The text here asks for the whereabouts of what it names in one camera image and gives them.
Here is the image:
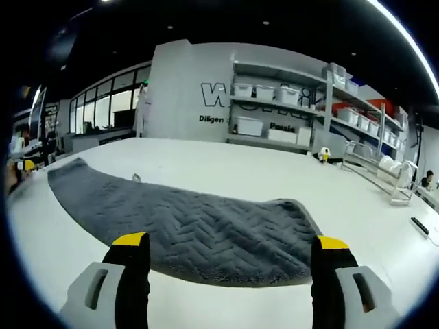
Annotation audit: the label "grey towel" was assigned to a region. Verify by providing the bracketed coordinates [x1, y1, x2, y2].
[47, 157, 319, 288]

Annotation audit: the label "person's left hand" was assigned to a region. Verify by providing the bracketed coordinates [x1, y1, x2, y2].
[6, 164, 25, 195]

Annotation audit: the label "computer monitor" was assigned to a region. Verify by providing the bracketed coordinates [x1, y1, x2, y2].
[28, 85, 48, 138]

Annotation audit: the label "grey counter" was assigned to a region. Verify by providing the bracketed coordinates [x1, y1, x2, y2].
[70, 128, 135, 151]

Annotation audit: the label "white power strip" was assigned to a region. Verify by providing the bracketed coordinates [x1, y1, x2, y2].
[410, 216, 431, 240]

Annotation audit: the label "metal dish rack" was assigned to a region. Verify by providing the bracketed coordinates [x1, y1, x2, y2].
[342, 139, 420, 206]

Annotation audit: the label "white hanging coat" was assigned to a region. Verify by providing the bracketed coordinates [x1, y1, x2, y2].
[134, 85, 152, 138]

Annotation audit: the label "white plates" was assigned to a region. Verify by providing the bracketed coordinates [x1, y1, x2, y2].
[376, 154, 414, 190]

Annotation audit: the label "row of white storage bins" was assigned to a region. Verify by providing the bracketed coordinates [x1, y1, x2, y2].
[233, 63, 407, 150]

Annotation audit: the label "grey metal shelf unit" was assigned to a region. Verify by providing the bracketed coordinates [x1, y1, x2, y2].
[225, 60, 410, 156]

